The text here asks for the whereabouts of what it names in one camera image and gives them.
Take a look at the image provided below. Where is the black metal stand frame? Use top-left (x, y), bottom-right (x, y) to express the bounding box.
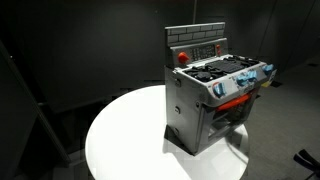
top-left (0, 39), bottom-right (73, 168)

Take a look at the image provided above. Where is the white round table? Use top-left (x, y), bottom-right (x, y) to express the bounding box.
top-left (84, 84), bottom-right (250, 180)

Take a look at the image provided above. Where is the blue stove knob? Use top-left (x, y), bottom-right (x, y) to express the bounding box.
top-left (248, 69), bottom-right (259, 83)
top-left (236, 74), bottom-right (250, 87)
top-left (212, 81), bottom-right (227, 99)
top-left (262, 63), bottom-right (275, 77)

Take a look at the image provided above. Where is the grey toy stove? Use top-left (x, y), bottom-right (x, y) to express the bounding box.
top-left (164, 21), bottom-right (269, 157)

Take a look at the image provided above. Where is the black strap object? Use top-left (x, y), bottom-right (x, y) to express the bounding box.
top-left (292, 148), bottom-right (320, 176)

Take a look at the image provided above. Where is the orange oven door handle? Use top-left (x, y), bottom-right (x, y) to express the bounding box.
top-left (215, 92), bottom-right (255, 112)

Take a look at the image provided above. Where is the red round stove knob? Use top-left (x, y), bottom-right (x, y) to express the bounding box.
top-left (177, 51), bottom-right (191, 65)

